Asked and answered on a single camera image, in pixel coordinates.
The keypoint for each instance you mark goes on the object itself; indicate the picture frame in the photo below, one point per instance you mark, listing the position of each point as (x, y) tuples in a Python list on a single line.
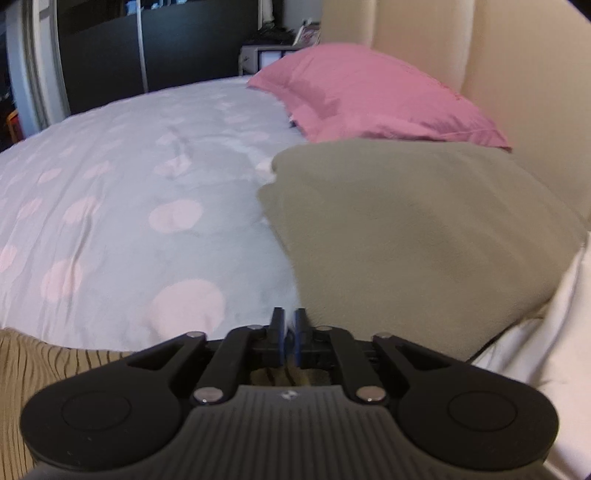
[(308, 33)]

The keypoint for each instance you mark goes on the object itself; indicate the beige padded headboard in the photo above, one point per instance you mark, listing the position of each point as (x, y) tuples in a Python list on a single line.
[(508, 55)]

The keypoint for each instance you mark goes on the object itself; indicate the pink pillow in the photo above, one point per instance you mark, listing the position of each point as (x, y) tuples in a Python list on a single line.
[(369, 97)]

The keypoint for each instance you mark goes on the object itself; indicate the white bed sheet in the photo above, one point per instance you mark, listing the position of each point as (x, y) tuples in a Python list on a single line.
[(554, 360)]

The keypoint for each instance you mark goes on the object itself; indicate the brown striped shirt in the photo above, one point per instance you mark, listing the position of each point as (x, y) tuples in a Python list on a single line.
[(27, 369)]

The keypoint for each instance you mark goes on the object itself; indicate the white door frame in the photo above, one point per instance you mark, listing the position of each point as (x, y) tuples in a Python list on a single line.
[(37, 69)]

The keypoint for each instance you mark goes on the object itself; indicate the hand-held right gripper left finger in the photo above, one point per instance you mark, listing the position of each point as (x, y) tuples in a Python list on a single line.
[(277, 332)]

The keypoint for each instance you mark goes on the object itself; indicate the grey pink-dotted bed blanket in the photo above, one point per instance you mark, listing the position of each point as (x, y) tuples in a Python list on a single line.
[(138, 184)]

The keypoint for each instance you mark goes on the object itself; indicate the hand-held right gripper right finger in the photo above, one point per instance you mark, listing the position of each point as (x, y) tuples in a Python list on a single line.
[(300, 332)]

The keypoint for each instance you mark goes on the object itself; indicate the dark sliding wardrobe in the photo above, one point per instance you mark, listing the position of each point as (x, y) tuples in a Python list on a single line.
[(184, 50)]

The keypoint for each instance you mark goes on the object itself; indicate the olive folded blanket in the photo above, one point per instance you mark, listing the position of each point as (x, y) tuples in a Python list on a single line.
[(415, 240)]

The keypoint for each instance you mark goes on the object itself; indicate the orange chair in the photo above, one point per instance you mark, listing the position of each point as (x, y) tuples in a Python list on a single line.
[(14, 127)]

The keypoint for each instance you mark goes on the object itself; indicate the white nightstand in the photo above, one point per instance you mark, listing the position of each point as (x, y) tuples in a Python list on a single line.
[(265, 57)]

